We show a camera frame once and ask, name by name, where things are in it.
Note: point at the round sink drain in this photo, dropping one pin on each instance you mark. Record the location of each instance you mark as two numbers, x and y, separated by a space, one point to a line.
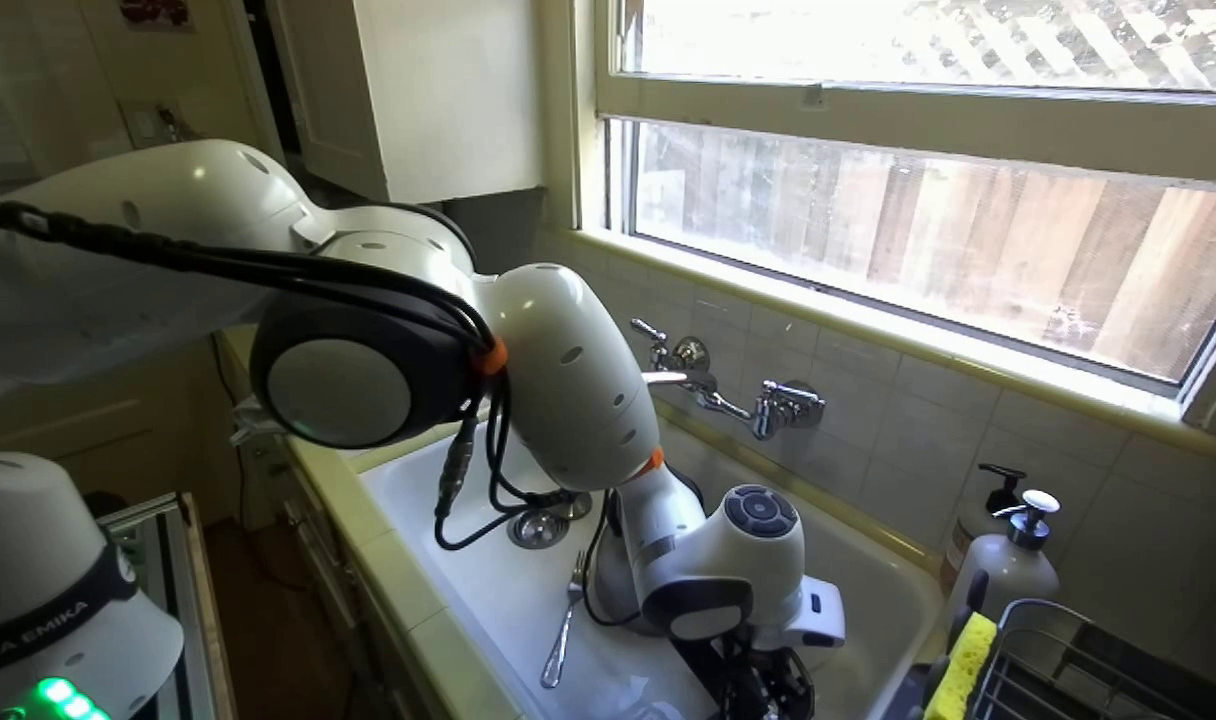
537 529

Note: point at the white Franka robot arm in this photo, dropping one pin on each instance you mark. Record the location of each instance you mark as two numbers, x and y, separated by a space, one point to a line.
570 375

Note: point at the cream panel door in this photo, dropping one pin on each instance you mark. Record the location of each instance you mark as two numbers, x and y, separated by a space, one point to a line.
129 413

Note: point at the cream lower cabinet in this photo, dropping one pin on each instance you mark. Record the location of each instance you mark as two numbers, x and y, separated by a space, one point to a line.
314 585

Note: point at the chrome wall faucet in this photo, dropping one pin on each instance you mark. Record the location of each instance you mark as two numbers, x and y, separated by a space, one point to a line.
714 385

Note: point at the dark soap pump bottle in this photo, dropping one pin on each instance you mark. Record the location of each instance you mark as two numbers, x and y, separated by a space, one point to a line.
998 488

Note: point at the large kitchen window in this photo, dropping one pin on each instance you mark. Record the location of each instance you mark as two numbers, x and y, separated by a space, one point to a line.
902 121

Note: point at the white ceramic sink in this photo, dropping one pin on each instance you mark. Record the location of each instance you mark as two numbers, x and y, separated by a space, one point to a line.
872 585

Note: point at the gray dish cloth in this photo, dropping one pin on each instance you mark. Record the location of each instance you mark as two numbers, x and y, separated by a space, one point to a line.
252 426

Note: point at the wall outlet plate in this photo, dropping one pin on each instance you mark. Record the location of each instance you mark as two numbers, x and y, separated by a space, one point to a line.
155 121

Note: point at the metal sink stopper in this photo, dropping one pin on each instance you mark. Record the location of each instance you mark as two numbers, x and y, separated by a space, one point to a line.
575 504

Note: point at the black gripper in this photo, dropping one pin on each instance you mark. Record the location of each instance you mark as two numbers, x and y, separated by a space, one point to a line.
741 680

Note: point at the dark dish rack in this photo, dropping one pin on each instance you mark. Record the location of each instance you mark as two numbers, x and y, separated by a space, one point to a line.
1102 674

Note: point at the cream upper cabinet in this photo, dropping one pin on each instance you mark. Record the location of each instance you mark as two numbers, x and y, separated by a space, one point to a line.
435 93

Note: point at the metal cart frame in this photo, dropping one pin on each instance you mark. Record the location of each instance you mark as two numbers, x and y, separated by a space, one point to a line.
169 573

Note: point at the cream cabinet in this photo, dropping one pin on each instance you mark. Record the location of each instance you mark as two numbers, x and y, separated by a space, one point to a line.
314 585
435 93

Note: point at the wooden fence outside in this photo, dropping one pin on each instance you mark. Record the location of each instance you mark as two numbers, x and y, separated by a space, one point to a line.
1035 254

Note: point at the white soap pump bottle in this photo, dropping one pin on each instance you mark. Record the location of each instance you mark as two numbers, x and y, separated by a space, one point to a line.
1011 565

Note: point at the metal fork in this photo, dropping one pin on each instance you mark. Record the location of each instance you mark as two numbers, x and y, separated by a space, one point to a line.
563 627

